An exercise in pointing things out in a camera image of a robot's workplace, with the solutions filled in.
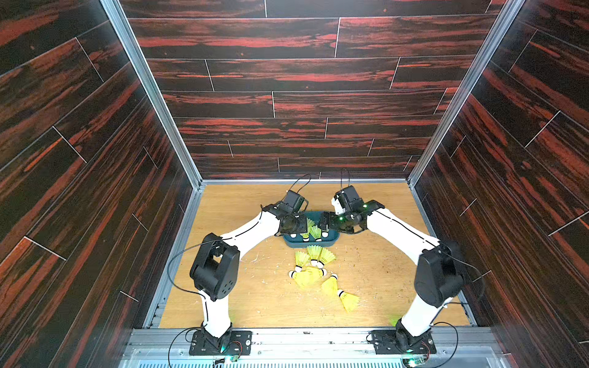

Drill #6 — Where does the teal plastic storage box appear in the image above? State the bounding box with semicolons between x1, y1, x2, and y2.
282;211;340;248

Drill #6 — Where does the yellow shuttlecock pile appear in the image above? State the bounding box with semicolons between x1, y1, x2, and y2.
288;269;317;289

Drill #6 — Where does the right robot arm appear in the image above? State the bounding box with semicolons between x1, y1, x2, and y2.
328;193;468;346

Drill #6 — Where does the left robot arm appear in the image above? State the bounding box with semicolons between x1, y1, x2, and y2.
190;205;308;345

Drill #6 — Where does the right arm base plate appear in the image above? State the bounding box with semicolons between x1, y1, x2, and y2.
367;329;437;355

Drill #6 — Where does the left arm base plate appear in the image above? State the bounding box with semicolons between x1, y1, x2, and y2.
189;328;252;357

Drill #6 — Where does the aluminium front rail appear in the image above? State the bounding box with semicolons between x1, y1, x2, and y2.
119;325;513;367

